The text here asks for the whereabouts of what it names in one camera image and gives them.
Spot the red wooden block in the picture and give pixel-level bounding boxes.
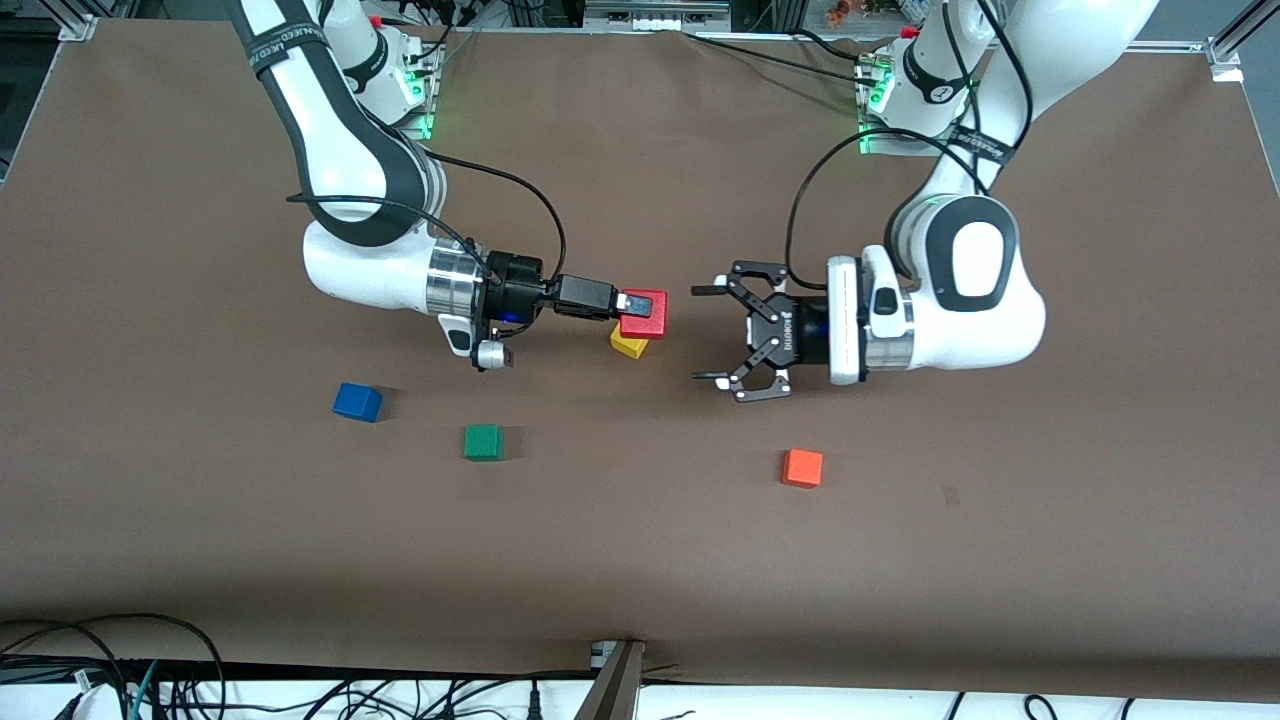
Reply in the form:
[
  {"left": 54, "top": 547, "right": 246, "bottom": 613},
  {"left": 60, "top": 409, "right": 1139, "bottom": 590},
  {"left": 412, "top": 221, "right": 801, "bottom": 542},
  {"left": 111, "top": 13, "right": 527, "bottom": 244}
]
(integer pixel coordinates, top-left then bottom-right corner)
[{"left": 619, "top": 289, "right": 669, "bottom": 342}]

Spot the blue wooden block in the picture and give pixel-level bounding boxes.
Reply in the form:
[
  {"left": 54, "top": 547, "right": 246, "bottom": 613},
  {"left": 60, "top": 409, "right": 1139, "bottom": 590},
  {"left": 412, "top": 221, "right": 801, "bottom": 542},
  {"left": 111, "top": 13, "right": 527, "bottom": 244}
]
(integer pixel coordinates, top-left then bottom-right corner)
[{"left": 332, "top": 382, "right": 384, "bottom": 424}]

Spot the brown table cover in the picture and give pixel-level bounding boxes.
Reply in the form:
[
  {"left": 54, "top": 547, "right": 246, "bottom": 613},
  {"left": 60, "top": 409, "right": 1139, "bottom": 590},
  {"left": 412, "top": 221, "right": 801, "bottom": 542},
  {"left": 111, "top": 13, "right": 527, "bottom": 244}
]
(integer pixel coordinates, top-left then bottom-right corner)
[{"left": 0, "top": 20, "right": 1280, "bottom": 701}]

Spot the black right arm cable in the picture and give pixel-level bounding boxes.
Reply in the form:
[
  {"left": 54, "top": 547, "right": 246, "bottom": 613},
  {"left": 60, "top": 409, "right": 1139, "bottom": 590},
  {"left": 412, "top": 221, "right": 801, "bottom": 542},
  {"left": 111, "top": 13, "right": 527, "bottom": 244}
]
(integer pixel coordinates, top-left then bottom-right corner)
[{"left": 287, "top": 150, "right": 568, "bottom": 301}]

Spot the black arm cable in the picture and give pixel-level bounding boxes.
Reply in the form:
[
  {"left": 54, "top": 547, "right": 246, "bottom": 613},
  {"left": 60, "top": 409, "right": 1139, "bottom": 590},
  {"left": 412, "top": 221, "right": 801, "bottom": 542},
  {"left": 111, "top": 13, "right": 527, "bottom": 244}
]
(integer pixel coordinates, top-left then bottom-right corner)
[
  {"left": 785, "top": 0, "right": 1033, "bottom": 291},
  {"left": 287, "top": 150, "right": 568, "bottom": 301}
]

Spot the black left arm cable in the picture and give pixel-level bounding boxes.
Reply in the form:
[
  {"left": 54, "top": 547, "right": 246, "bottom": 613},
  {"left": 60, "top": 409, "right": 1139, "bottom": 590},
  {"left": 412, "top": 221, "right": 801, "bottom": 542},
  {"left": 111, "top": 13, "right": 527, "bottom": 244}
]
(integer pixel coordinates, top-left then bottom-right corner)
[{"left": 785, "top": 0, "right": 1033, "bottom": 291}]

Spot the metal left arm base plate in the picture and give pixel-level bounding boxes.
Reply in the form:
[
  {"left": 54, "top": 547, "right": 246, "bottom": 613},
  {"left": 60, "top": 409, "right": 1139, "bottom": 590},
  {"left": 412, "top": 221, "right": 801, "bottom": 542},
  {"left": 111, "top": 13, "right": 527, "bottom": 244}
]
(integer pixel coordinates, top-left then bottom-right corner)
[{"left": 858, "top": 112, "right": 966, "bottom": 158}]

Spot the black base supply cable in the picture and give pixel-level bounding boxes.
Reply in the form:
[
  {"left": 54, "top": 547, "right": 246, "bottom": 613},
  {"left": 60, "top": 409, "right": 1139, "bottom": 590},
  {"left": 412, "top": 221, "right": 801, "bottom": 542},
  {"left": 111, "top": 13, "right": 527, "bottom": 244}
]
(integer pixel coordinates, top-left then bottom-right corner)
[{"left": 685, "top": 30, "right": 881, "bottom": 89}]

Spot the aluminium frame crossbar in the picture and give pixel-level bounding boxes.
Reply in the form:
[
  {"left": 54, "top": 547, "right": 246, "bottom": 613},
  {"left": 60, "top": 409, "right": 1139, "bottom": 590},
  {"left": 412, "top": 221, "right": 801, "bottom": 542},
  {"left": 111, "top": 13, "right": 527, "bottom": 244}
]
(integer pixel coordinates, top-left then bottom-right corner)
[{"left": 583, "top": 0, "right": 733, "bottom": 33}]

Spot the aluminium profile post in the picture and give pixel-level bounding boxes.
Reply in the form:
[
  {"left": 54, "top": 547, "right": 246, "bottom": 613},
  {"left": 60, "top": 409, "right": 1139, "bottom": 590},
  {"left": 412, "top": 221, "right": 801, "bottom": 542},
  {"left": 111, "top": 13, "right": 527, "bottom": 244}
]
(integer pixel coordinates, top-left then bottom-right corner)
[{"left": 575, "top": 640, "right": 646, "bottom": 720}]

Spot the black table edge rail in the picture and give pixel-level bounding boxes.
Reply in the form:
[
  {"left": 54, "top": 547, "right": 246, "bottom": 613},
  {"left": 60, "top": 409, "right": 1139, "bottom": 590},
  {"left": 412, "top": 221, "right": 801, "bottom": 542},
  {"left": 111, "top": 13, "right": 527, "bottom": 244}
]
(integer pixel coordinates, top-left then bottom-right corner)
[{"left": 0, "top": 652, "right": 593, "bottom": 683}]

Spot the black looping floor cable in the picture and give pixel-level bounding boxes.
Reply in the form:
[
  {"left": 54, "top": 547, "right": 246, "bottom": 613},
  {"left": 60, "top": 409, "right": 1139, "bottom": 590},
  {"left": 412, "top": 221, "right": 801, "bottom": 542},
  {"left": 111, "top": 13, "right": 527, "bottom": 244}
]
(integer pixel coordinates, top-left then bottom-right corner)
[{"left": 0, "top": 612, "right": 227, "bottom": 720}]

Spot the teal floor cable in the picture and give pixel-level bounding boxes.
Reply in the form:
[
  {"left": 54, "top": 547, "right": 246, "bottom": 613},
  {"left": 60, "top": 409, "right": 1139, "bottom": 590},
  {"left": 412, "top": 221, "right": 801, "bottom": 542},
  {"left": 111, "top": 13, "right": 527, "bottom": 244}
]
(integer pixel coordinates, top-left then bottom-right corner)
[{"left": 125, "top": 660, "right": 161, "bottom": 720}]

